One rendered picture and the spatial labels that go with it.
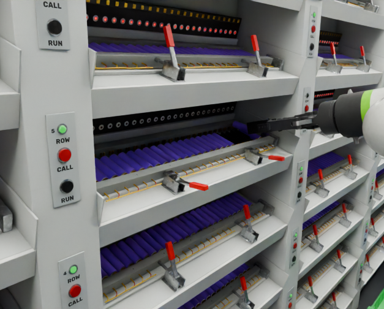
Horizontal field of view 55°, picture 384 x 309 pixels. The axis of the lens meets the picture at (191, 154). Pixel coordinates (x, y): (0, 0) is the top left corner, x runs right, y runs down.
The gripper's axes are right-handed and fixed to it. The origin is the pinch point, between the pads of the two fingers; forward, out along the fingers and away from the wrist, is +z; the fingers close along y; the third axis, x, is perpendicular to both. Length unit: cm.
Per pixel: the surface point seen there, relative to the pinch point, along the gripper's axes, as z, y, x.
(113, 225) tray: -4, -51, -10
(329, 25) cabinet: 7, 69, 33
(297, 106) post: -6.9, 7.2, 3.6
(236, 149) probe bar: -0.4, -12.8, -3.8
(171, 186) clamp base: -2.7, -36.7, -6.8
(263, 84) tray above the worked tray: -8.1, -9.5, 9.7
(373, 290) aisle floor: 16, 104, -96
